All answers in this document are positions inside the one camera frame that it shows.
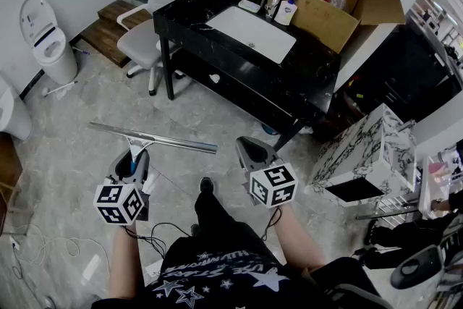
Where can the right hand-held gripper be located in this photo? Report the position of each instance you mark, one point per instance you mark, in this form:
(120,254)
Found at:
(273,184)

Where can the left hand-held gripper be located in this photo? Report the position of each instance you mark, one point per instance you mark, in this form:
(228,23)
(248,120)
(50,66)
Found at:
(119,204)

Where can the metal squeegee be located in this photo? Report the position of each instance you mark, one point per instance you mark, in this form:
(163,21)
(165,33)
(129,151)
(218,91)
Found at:
(162,138)

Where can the person's left forearm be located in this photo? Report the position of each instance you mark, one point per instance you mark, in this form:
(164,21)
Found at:
(124,264)

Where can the person's right forearm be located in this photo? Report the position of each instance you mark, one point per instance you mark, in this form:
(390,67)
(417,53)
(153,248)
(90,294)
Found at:
(300,239)

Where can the person's black trouser leg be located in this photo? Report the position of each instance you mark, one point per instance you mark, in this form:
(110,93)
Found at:
(213,213)

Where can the person's black shoe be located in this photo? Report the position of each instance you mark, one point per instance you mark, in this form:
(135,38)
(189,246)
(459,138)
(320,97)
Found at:
(206,184)

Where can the white marble-pattern cabinet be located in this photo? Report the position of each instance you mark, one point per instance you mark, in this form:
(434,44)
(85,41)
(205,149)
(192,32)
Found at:
(358,152)

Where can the person's black star-print shirt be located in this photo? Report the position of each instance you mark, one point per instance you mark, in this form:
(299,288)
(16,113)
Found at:
(224,275)

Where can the brown wooden furniture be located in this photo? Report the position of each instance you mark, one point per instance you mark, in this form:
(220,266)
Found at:
(9,163)

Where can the black marble table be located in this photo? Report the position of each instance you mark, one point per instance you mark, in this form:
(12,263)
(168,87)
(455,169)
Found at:
(311,61)

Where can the white toilet brush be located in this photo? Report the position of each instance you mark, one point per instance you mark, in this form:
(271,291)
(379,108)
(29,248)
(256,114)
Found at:
(59,88)

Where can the white ceramic fixture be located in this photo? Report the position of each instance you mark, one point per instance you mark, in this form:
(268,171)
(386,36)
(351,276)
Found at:
(12,116)

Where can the white toilet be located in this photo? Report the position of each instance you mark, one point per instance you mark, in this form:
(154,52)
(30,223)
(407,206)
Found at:
(59,61)

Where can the white sink basin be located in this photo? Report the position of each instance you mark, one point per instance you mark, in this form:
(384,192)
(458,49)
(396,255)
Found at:
(249,30)

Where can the white office chair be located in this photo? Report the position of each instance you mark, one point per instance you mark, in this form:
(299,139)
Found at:
(141,41)

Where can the wooden step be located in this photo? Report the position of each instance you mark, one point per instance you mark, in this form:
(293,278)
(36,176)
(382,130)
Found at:
(105,36)

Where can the white blue-pump soap bottle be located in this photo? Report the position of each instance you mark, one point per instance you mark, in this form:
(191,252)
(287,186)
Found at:
(285,12)

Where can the chrome faucet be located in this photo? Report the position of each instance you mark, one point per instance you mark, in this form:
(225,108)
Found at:
(272,7)

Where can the pale green soap dish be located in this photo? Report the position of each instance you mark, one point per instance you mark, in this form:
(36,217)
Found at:
(249,6)

